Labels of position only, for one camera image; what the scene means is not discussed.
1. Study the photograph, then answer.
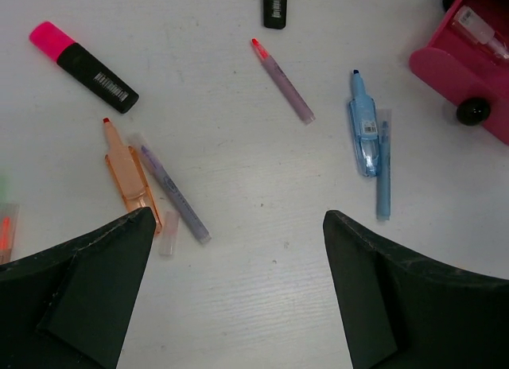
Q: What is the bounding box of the uncapped purple red-tip pen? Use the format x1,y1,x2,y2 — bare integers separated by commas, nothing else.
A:
251,38,315,124

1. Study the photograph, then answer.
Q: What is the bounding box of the orange slim highlighter pen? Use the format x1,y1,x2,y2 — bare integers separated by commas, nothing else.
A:
0,203,19,265

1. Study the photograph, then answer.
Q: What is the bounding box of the purple slim highlighter pen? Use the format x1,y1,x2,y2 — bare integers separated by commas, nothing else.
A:
128,133,211,244

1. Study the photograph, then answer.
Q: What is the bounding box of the orange cap black highlighter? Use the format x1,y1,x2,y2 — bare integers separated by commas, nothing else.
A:
262,0,287,29

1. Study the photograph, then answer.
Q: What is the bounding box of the green cap black highlighter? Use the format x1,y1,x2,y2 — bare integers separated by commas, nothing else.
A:
0,175,8,204

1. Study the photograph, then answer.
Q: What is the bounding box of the blue slim highlighter pen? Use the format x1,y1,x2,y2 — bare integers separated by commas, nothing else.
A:
376,109,392,222

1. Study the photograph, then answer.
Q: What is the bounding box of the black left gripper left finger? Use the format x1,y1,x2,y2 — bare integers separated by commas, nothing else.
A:
1,208,155,368

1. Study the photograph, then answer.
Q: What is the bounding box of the black pink drawer organizer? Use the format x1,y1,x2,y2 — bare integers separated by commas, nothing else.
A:
409,0,508,143

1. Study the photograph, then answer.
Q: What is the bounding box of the pink cap black highlighter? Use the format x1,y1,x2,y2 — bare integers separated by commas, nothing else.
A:
29,21,139,114

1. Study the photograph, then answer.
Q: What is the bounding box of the orange translucent correction pen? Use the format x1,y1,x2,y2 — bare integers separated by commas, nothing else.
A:
103,118,162,235

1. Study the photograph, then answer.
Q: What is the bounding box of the pink translucent correction pen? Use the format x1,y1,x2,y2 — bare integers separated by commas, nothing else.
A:
453,6,508,63

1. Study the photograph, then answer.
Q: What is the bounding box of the clear pink pen cap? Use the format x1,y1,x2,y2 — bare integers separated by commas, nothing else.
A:
158,211,180,257

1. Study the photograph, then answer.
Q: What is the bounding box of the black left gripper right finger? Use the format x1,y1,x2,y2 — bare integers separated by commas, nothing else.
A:
323,211,508,368

